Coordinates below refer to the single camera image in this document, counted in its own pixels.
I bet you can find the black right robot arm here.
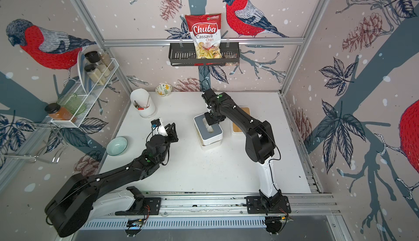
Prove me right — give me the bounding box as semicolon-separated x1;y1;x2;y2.
202;89;282;198

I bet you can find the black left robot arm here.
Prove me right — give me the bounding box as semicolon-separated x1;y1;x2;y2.
45;123;179;237

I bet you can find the floral patterned small bowl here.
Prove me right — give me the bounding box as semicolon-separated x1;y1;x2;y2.
155;83;172;97

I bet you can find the light green bowl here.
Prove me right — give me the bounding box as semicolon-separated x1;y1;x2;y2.
106;137;128;156

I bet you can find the white utensil holder cup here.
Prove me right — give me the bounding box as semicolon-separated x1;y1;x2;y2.
130;88;157;118

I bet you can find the red Chuba chips bag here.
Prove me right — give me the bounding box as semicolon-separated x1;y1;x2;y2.
185;14;222;59

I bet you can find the black lid spice jar front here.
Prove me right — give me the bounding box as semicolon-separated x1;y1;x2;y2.
84;64;106;86

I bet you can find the black lid spice jar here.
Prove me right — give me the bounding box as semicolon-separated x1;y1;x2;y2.
85;51;114;77
84;64;106;86

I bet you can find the green glass cup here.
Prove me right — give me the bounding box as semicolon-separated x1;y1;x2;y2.
57;93;86;115

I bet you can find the black lid spice jar rear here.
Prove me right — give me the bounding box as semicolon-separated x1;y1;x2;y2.
85;51;114;77

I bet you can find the orange sauce jar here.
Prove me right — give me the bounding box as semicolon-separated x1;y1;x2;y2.
44;103;76;123

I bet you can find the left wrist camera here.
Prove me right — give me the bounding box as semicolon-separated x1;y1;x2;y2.
151;119;168;136

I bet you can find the red handled tool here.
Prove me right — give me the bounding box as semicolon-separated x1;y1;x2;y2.
134;101;144;110

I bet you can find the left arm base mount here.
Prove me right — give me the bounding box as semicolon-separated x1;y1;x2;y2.
115;186;161;237

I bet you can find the black wire wall basket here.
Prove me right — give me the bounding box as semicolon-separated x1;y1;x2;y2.
169;42;240;66

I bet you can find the white wire wall shelf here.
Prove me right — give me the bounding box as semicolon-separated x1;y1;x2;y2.
51;53;120;128

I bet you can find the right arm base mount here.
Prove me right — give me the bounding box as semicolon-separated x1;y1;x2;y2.
244;190;291;234

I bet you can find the chrome wire wall rack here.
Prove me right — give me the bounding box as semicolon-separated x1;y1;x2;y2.
1;122;69;164

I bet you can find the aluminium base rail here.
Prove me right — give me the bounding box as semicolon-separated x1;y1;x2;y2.
81;193;352;241

